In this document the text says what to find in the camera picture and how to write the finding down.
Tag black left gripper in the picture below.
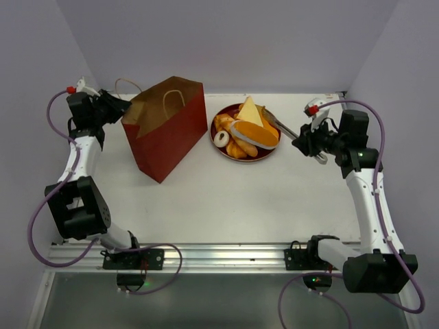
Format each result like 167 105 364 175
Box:
90 89 131 125

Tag metal tongs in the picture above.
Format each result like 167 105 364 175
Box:
269 114 328 165

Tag long orange lumpy bread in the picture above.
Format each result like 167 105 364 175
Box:
261 116 279 138

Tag red paper bag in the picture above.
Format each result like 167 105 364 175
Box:
121 76 208 183

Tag orange oval bread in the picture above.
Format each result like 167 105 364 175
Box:
230 120 278 150

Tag fake sandwich slice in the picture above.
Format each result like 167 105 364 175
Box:
236 96 263 127

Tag small white round bun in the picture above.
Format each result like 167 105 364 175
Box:
213 130 230 148

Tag long twisted glazed bread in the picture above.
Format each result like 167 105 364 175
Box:
213 114 247 159

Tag round seeded bread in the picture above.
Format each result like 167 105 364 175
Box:
257 105 272 122

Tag orange croissant bread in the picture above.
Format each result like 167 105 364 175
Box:
222 119 258 157

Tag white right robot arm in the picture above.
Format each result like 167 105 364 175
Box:
292 106 418 294

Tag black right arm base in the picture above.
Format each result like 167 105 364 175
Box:
283 241 333 293

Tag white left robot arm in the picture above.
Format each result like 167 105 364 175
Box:
45 87 143 269

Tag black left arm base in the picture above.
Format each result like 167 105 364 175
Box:
100 249 165 292

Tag round red tray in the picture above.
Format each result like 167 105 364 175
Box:
209 103 275 162

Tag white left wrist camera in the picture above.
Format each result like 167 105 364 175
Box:
66 76 99 96

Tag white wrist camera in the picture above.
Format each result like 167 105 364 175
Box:
66 76 99 96
304 98 331 132

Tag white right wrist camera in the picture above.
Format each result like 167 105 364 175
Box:
304 98 331 132

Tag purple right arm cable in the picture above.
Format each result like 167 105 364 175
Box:
277 99 426 329

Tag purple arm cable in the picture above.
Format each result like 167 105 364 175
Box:
277 99 426 329
26 89 183 296

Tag aluminium front rail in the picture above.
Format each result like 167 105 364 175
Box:
48 243 294 274

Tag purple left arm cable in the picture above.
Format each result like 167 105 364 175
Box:
26 89 183 296

